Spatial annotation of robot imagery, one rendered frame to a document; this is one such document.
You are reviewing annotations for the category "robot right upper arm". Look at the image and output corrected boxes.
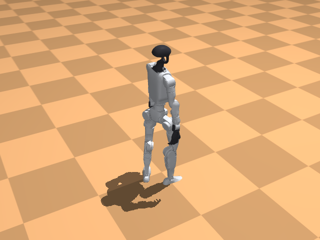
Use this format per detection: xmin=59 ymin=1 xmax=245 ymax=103
xmin=163 ymin=74 xmax=180 ymax=108

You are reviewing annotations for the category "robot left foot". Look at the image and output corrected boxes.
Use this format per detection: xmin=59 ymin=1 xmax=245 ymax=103
xmin=143 ymin=166 xmax=151 ymax=183

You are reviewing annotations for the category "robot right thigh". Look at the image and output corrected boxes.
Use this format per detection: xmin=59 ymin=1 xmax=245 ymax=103
xmin=161 ymin=115 xmax=180 ymax=158

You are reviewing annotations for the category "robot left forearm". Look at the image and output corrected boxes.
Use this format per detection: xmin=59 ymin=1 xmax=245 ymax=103
xmin=148 ymin=87 xmax=155 ymax=106

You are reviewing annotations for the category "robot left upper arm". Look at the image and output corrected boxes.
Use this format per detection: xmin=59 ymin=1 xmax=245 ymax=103
xmin=146 ymin=62 xmax=155 ymax=86

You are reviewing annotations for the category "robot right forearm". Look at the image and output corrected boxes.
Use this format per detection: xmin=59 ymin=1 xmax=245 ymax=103
xmin=170 ymin=102 xmax=181 ymax=130

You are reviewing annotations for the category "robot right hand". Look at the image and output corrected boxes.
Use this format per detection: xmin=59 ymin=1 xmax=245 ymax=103
xmin=168 ymin=124 xmax=181 ymax=145

